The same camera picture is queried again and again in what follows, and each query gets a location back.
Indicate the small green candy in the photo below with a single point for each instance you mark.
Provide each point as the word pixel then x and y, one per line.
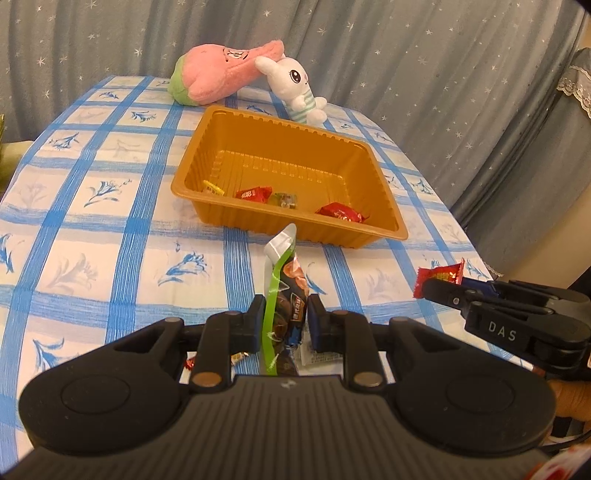
pixel 283 200

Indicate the red patterned cloth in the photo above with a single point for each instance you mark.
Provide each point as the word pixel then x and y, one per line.
pixel 563 468

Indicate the pink peach plush toy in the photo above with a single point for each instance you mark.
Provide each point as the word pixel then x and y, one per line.
pixel 217 74

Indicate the white bunny plush toy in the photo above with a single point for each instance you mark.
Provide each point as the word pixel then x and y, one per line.
pixel 291 78

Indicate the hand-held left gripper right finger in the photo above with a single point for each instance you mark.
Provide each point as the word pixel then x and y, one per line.
pixel 315 323

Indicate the red gold-print candy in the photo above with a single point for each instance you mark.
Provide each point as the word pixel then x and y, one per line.
pixel 341 213

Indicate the small brown-red candy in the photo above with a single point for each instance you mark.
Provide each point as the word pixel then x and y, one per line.
pixel 189 363

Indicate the person's right hand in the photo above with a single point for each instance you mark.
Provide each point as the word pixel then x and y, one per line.
pixel 575 399

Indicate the small yellow candy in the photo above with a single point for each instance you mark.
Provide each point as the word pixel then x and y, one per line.
pixel 213 189

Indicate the blue checkered tablecloth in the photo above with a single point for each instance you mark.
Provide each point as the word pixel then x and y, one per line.
pixel 92 230

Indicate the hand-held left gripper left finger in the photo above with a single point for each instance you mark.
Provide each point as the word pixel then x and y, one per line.
pixel 254 327

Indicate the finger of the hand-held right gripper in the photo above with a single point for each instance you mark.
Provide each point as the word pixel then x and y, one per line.
pixel 445 295
pixel 480 287

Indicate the light green sofa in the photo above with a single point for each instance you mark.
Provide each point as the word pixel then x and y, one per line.
pixel 9 161

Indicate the red white-print snack packet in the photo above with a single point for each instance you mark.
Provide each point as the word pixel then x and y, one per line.
pixel 254 194

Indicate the blue star-print curtain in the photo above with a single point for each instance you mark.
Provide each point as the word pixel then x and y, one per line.
pixel 415 69

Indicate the long green-edged snack packet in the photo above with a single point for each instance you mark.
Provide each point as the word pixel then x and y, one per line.
pixel 281 277

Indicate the blue lace-trimmed cover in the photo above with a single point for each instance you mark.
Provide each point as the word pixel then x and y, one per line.
pixel 554 161

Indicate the small tan candy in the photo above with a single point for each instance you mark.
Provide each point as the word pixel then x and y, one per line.
pixel 239 357

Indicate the white clear snack packet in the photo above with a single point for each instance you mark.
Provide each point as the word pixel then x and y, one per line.
pixel 318 356

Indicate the orange plastic tray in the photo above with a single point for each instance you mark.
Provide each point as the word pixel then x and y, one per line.
pixel 323 235

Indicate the red pillow snack packet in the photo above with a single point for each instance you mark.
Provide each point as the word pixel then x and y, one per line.
pixel 438 274

